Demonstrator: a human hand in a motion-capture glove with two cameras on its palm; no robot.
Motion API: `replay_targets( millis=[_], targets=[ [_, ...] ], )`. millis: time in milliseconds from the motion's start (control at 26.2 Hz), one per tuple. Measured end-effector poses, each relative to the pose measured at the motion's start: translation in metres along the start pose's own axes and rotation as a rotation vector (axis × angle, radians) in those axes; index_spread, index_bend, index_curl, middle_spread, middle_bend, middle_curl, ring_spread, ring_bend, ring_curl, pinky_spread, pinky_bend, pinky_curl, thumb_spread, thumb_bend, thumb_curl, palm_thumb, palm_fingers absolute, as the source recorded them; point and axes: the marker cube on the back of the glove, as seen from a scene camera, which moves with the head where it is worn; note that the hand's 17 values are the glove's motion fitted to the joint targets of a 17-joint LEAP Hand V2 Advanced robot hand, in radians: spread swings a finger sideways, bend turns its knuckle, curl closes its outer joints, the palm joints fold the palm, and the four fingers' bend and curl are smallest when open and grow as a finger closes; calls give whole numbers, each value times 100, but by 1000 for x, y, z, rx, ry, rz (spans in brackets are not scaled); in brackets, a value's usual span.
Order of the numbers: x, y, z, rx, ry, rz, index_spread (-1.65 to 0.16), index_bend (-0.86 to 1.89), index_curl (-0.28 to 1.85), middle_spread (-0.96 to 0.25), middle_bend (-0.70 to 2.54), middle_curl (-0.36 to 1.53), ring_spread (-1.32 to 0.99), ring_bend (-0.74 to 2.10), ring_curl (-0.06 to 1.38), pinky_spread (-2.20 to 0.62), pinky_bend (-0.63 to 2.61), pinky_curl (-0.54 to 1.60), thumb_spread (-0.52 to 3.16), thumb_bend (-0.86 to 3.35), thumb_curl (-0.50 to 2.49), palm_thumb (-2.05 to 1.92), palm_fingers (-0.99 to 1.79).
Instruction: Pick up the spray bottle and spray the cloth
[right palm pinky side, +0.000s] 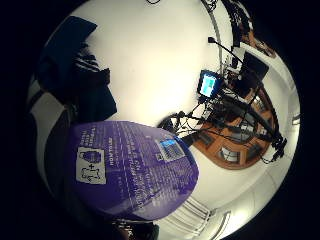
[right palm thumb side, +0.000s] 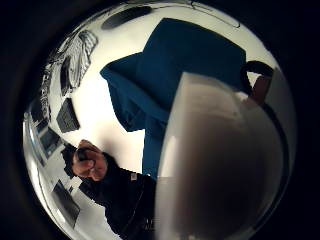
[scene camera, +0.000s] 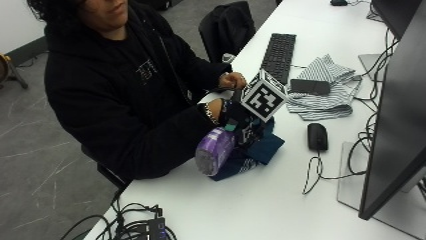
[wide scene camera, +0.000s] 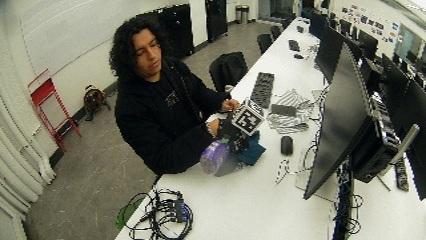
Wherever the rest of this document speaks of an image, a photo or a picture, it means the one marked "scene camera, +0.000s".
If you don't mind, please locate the purple plastic bottle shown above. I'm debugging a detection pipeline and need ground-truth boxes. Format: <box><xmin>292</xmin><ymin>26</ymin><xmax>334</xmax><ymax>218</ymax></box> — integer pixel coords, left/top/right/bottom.
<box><xmin>194</xmin><ymin>126</ymin><xmax>237</xmax><ymax>177</ymax></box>

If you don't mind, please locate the teal blue cloth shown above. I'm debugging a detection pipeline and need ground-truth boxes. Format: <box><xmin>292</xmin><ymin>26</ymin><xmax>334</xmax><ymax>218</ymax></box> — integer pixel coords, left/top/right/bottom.
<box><xmin>245</xmin><ymin>117</ymin><xmax>286</xmax><ymax>166</ymax></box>

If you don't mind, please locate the white cube with black markers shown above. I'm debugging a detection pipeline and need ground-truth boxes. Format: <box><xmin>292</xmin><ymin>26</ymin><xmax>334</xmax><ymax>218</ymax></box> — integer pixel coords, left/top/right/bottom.
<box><xmin>238</xmin><ymin>68</ymin><xmax>288</xmax><ymax>123</ymax></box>

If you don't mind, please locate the navy striped cloth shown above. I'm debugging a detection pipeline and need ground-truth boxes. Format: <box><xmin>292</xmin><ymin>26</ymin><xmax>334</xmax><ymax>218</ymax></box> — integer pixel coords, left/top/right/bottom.
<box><xmin>207</xmin><ymin>149</ymin><xmax>261</xmax><ymax>183</ymax></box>

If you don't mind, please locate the black keyboard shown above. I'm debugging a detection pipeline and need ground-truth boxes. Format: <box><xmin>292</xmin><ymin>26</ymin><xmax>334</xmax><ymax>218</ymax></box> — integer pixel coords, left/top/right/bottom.
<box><xmin>259</xmin><ymin>32</ymin><xmax>298</xmax><ymax>86</ymax></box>

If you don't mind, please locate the black jacket on chair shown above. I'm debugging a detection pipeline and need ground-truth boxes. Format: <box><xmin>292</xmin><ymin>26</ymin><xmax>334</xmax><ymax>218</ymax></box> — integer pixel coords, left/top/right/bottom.
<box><xmin>197</xmin><ymin>0</ymin><xmax>258</xmax><ymax>65</ymax></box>

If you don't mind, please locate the black phone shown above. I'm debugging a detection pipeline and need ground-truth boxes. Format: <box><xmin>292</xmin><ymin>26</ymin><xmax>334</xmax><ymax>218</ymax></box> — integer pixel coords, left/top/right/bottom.
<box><xmin>288</xmin><ymin>78</ymin><xmax>332</xmax><ymax>97</ymax></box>

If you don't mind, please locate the grey white striped cloth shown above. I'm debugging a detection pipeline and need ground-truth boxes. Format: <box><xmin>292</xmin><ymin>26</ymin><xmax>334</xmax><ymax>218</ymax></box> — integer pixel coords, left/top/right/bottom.
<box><xmin>284</xmin><ymin>54</ymin><xmax>363</xmax><ymax>122</ymax></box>

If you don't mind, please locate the silver monitor stand base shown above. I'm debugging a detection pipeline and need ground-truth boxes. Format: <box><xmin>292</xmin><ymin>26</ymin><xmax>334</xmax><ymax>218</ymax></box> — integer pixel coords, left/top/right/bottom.
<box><xmin>356</xmin><ymin>53</ymin><xmax>392</xmax><ymax>83</ymax></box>
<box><xmin>335</xmin><ymin>141</ymin><xmax>426</xmax><ymax>240</ymax></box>

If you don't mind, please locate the person in black hoodie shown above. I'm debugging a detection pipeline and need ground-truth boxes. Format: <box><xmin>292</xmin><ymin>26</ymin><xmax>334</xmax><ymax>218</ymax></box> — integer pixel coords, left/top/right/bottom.
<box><xmin>25</xmin><ymin>0</ymin><xmax>247</xmax><ymax>184</ymax></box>

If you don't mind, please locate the black office chair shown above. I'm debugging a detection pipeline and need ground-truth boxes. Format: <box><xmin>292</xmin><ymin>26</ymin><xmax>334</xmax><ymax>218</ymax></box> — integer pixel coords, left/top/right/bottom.
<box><xmin>79</xmin><ymin>144</ymin><xmax>133</xmax><ymax>202</ymax></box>

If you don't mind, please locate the large black monitor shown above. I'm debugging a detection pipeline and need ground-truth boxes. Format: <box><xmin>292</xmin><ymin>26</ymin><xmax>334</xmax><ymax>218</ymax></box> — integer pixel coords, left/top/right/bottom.
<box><xmin>358</xmin><ymin>6</ymin><xmax>426</xmax><ymax>221</ymax></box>

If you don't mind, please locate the black hub box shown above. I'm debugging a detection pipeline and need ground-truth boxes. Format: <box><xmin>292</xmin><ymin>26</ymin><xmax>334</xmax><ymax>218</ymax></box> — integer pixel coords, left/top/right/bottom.
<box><xmin>145</xmin><ymin>216</ymin><xmax>169</xmax><ymax>240</ymax></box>

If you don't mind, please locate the black floor stand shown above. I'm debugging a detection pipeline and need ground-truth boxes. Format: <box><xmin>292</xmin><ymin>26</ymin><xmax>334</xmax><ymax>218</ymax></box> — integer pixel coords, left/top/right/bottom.
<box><xmin>0</xmin><ymin>52</ymin><xmax>29</xmax><ymax>91</ymax></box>

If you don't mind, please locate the brown wooden instrument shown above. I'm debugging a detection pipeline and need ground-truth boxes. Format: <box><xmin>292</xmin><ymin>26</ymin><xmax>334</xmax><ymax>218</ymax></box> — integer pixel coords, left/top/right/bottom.
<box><xmin>0</xmin><ymin>53</ymin><xmax>10</xmax><ymax>85</ymax></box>

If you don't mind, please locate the silver chain bracelet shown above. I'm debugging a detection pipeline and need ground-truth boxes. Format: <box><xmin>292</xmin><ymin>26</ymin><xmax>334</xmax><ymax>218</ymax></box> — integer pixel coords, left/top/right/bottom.
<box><xmin>202</xmin><ymin>102</ymin><xmax>221</xmax><ymax>126</ymax></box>

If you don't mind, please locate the black mouse cable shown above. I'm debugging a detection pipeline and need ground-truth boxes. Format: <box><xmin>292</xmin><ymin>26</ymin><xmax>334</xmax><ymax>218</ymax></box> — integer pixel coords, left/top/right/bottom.
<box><xmin>300</xmin><ymin>149</ymin><xmax>367</xmax><ymax>196</ymax></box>

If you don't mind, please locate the bundle of black cables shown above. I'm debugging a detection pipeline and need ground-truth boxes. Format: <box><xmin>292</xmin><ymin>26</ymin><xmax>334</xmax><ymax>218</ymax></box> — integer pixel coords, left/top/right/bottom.
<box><xmin>346</xmin><ymin>111</ymin><xmax>379</xmax><ymax>176</ymax></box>

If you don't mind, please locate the black monitor cable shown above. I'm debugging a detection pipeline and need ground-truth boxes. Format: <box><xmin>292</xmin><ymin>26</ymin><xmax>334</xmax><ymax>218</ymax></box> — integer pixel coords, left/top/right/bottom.
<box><xmin>352</xmin><ymin>27</ymin><xmax>400</xmax><ymax>102</ymax></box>

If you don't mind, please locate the tangle of black cables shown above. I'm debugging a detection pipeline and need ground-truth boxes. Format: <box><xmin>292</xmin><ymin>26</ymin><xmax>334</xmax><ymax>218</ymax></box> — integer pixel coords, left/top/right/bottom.
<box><xmin>58</xmin><ymin>197</ymin><xmax>179</xmax><ymax>240</ymax></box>

